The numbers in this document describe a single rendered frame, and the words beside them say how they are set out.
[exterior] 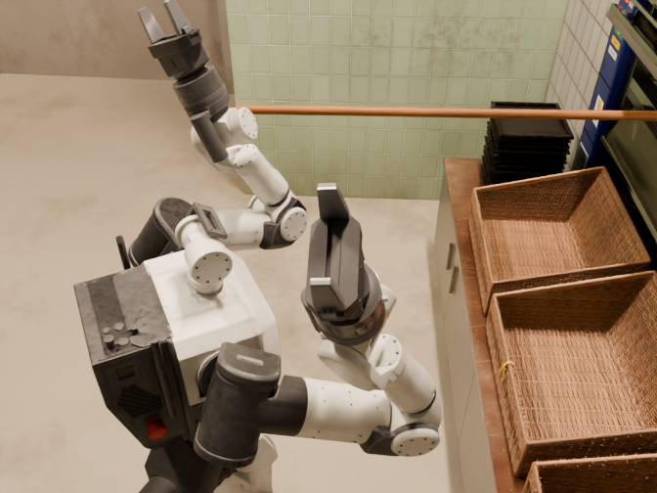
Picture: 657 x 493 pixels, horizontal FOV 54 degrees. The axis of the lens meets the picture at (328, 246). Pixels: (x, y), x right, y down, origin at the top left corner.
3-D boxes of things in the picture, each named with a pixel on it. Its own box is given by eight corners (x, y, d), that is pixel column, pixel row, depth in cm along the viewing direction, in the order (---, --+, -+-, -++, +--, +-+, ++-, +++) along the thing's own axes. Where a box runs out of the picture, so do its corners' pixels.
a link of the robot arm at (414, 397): (416, 381, 88) (461, 432, 101) (402, 322, 95) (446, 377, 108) (348, 407, 91) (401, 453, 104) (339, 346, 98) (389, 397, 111)
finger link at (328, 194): (311, 190, 65) (321, 220, 71) (341, 188, 65) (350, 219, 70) (312, 176, 66) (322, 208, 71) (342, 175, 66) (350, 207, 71)
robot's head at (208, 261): (196, 300, 102) (189, 257, 96) (180, 262, 109) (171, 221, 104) (236, 288, 104) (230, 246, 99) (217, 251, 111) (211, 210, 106)
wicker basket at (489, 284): (588, 222, 257) (606, 163, 239) (629, 325, 213) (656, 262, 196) (465, 217, 259) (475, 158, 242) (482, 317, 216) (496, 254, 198)
